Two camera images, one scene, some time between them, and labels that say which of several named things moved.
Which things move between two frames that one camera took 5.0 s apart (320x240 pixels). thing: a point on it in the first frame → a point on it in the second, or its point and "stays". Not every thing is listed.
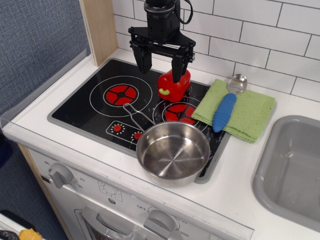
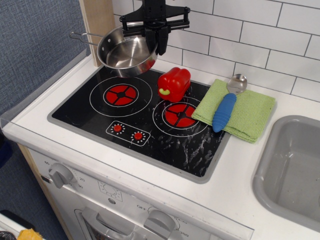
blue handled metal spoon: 236,84 stays
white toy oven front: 91,206 stays
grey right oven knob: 160,223 stays
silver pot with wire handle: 170,153 → 125,56
